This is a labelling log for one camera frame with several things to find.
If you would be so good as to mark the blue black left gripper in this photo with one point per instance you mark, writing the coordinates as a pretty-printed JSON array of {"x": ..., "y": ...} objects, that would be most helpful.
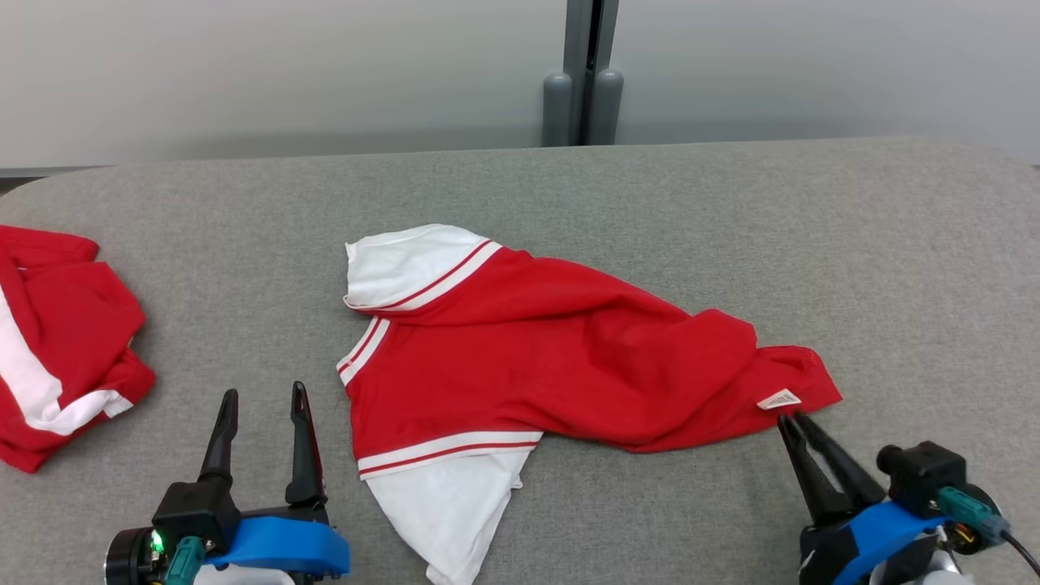
[{"x": 284, "y": 544}]

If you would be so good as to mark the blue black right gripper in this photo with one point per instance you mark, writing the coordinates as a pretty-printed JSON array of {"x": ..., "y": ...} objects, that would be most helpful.
[{"x": 861, "y": 536}]

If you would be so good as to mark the red shorts with white stripe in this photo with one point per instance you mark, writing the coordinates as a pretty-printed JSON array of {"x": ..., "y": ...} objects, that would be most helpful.
[{"x": 73, "y": 325}]

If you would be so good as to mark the red white jersey shirt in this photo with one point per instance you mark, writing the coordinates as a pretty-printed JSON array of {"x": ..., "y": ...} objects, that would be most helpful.
[{"x": 528, "y": 349}]

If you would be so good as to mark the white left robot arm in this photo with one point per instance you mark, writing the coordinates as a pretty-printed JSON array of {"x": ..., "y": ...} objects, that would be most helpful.
[{"x": 244, "y": 577}]

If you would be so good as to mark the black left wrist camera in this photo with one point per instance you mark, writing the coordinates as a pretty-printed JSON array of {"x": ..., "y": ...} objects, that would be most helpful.
[{"x": 195, "y": 512}]

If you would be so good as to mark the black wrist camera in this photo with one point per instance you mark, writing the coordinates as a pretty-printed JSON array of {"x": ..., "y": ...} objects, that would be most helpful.
[
  {"x": 926, "y": 475},
  {"x": 195, "y": 512}
]

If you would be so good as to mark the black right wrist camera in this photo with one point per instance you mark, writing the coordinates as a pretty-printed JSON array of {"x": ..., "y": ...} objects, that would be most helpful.
[{"x": 926, "y": 475}]

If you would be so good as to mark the grey partition post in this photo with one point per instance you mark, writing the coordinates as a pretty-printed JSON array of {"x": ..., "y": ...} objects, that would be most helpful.
[{"x": 581, "y": 73}]

